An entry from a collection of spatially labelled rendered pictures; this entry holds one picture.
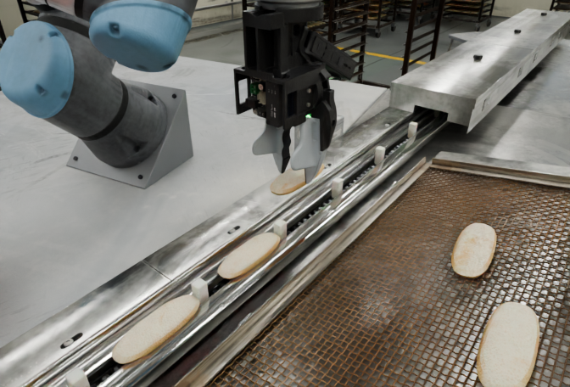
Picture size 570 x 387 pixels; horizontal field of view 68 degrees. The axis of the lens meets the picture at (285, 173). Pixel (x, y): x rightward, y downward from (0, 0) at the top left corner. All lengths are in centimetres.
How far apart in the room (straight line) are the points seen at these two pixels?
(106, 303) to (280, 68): 30
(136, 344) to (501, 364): 32
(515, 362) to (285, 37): 34
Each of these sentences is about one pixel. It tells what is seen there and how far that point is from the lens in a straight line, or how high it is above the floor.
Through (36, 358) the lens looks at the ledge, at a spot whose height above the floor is 86.
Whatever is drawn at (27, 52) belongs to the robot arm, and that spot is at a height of 106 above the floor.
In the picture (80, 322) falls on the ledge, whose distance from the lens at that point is 49.
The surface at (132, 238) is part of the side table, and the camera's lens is 65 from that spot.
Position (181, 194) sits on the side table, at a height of 82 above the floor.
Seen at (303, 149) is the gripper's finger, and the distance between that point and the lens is 48.
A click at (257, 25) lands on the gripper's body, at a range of 43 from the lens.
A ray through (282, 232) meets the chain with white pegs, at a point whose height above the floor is 86.
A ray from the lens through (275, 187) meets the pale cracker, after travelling 52.
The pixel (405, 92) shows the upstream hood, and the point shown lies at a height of 90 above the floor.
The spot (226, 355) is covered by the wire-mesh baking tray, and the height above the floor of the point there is 89.
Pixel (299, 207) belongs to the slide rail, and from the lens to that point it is 62.
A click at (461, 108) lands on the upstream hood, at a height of 90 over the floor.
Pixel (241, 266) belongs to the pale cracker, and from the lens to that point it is 51.
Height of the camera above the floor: 120
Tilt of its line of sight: 30 degrees down
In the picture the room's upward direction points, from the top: straight up
